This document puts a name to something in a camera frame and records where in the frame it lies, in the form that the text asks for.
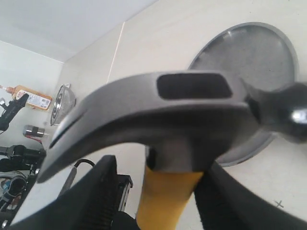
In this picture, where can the orange labelled bottle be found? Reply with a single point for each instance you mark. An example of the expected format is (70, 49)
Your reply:
(35, 100)

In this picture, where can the metal mesh strainer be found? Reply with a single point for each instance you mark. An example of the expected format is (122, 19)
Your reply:
(63, 104)

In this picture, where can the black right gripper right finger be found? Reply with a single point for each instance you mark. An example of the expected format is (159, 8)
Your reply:
(225, 204)

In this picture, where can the yellow black claw hammer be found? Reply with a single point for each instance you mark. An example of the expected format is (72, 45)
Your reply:
(187, 119)

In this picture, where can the black equipment beside table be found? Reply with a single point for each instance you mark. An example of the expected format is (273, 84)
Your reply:
(17, 158)

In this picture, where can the small metal cylinder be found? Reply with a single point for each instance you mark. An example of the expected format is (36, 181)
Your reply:
(33, 131)

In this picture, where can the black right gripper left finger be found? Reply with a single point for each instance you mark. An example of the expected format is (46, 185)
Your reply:
(91, 204)

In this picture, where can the round stainless steel plate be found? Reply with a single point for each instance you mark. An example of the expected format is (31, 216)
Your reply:
(259, 53)

